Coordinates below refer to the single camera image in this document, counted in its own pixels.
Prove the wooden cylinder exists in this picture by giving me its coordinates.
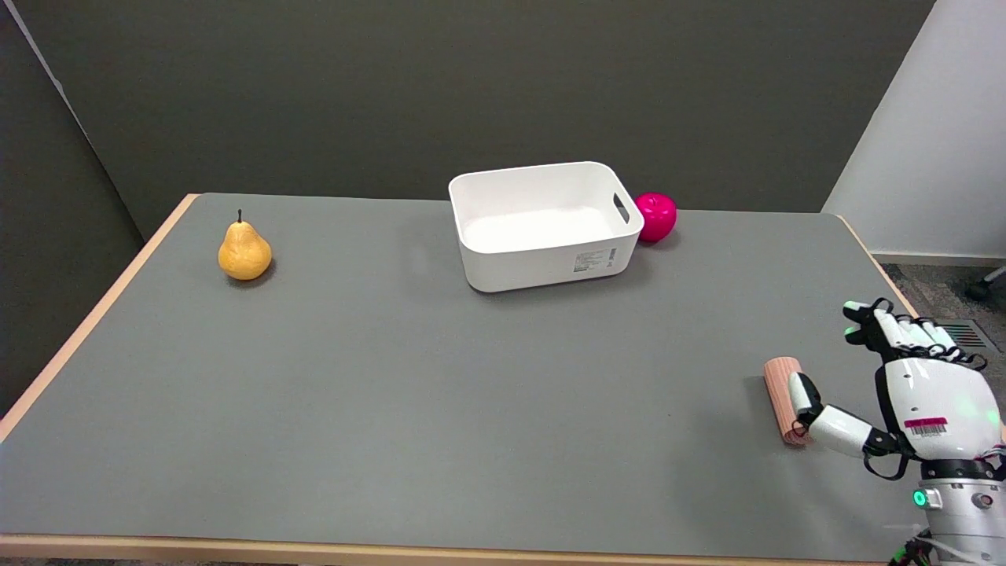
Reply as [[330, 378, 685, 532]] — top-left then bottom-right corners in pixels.
[[763, 356, 815, 447]]

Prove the white plastic bin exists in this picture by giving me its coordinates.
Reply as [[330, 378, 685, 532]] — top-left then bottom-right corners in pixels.
[[448, 161, 645, 293]]

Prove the yellow pear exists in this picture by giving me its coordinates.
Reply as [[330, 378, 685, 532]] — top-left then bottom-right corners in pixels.
[[218, 209, 273, 281]]

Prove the red apple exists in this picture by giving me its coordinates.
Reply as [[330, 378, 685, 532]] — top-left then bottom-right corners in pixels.
[[633, 192, 677, 244]]

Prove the black chair caster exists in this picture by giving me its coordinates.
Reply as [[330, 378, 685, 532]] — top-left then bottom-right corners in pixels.
[[965, 266, 1006, 303]]

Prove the green black braided cable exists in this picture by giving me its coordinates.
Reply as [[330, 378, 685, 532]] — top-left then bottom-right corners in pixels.
[[890, 535, 932, 566]]

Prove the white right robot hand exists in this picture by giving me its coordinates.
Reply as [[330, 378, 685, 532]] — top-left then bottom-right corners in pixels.
[[788, 298, 1003, 480]]

